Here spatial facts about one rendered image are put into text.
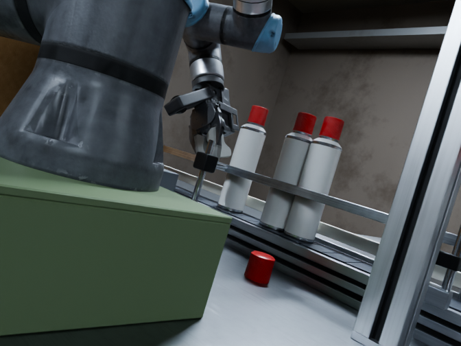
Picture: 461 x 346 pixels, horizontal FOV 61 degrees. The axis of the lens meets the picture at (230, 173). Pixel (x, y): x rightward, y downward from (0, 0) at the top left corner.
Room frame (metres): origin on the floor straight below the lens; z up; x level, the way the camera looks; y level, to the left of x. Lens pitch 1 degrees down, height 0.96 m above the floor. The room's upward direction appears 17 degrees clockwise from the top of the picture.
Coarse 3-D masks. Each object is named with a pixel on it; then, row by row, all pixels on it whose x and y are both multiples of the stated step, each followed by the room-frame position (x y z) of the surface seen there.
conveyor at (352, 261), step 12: (180, 192) 0.80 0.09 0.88; (192, 192) 0.87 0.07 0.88; (204, 204) 0.74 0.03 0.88; (216, 204) 0.78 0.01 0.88; (240, 216) 0.70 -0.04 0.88; (252, 216) 0.76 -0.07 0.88; (264, 228) 0.65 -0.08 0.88; (324, 252) 0.59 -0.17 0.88; (336, 252) 0.62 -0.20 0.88; (348, 264) 0.55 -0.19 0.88; (360, 264) 0.57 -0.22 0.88; (372, 264) 0.60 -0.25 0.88; (456, 300) 0.51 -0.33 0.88
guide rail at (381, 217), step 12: (180, 156) 0.81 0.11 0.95; (192, 156) 0.79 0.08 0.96; (228, 168) 0.72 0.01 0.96; (252, 180) 0.68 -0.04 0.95; (264, 180) 0.66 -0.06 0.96; (276, 180) 0.65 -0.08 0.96; (300, 192) 0.61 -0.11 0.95; (312, 192) 0.60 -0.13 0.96; (324, 204) 0.58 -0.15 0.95; (336, 204) 0.57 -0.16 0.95; (348, 204) 0.56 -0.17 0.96; (372, 216) 0.54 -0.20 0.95; (384, 216) 0.52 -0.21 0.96; (444, 240) 0.47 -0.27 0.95
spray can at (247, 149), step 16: (256, 112) 0.75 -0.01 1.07; (240, 128) 0.76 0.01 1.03; (256, 128) 0.74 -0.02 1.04; (240, 144) 0.74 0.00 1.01; (256, 144) 0.74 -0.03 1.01; (240, 160) 0.74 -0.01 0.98; (256, 160) 0.75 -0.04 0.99; (224, 192) 0.74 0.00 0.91; (240, 192) 0.74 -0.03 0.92; (224, 208) 0.74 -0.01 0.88; (240, 208) 0.74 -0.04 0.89
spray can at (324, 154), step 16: (336, 128) 0.64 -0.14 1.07; (320, 144) 0.63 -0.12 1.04; (336, 144) 0.63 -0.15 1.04; (320, 160) 0.63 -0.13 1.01; (336, 160) 0.63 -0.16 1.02; (304, 176) 0.64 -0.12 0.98; (320, 176) 0.63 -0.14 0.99; (320, 192) 0.63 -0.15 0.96; (304, 208) 0.63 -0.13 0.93; (320, 208) 0.63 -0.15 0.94; (288, 224) 0.64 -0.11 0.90; (304, 224) 0.63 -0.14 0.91; (304, 240) 0.63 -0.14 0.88
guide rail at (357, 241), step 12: (168, 168) 0.94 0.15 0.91; (180, 180) 0.91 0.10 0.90; (192, 180) 0.88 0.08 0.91; (204, 180) 0.86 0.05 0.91; (216, 192) 0.83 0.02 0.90; (252, 204) 0.76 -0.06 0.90; (264, 204) 0.74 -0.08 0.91; (324, 228) 0.66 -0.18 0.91; (336, 228) 0.64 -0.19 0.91; (336, 240) 0.64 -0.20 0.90; (348, 240) 0.63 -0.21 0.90; (360, 240) 0.62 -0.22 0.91; (372, 240) 0.61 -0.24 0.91; (372, 252) 0.60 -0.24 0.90; (432, 276) 0.54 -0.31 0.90; (444, 276) 0.53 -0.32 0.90; (456, 276) 0.52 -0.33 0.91
